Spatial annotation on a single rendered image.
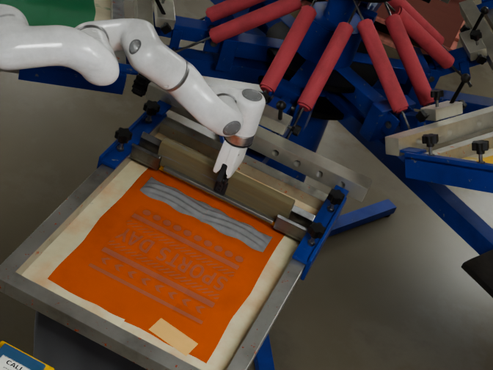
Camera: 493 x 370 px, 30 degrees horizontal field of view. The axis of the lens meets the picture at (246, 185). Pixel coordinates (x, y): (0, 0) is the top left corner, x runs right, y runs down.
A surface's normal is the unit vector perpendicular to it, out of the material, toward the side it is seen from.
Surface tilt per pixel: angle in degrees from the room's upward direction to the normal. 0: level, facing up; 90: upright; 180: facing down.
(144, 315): 0
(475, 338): 0
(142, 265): 0
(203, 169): 90
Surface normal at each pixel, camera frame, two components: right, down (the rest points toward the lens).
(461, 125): 0.63, 0.14
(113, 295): 0.26, -0.74
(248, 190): -0.38, 0.51
